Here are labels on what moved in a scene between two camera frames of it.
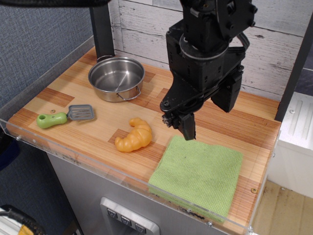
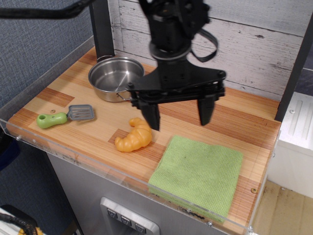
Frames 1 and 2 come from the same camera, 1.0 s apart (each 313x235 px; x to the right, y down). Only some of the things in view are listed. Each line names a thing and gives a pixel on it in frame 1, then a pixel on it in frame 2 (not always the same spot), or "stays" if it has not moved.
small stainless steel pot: (116, 79) stays
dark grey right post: (297, 71) stays
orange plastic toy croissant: (140, 136) stays
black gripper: (200, 74) to (176, 78)
